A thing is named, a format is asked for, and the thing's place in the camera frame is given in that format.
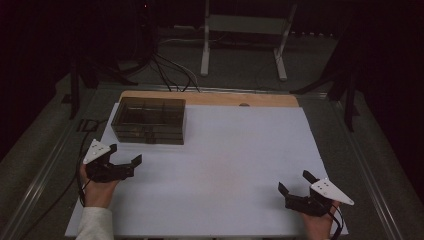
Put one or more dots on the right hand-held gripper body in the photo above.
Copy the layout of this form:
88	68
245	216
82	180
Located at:
306	205

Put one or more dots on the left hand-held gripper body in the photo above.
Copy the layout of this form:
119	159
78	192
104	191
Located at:
106	171

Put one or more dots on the clear plastic drawer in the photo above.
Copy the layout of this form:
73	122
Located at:
150	141

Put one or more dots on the dark transparent drawer box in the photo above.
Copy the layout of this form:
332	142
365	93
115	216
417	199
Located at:
148	116

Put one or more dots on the person's left hand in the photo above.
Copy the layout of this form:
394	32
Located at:
98	193

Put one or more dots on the person's right hand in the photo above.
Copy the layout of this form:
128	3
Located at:
320	226

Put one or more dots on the black metal stand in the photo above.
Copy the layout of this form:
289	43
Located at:
349	106
75	96

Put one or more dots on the white table sheet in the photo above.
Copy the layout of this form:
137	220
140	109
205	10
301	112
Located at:
216	166

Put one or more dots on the white metal stand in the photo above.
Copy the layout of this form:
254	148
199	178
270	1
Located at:
205	50

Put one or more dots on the black floor bracket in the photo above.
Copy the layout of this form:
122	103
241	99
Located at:
87	125

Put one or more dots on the metal floor rail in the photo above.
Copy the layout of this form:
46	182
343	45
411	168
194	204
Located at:
370	180
36	186

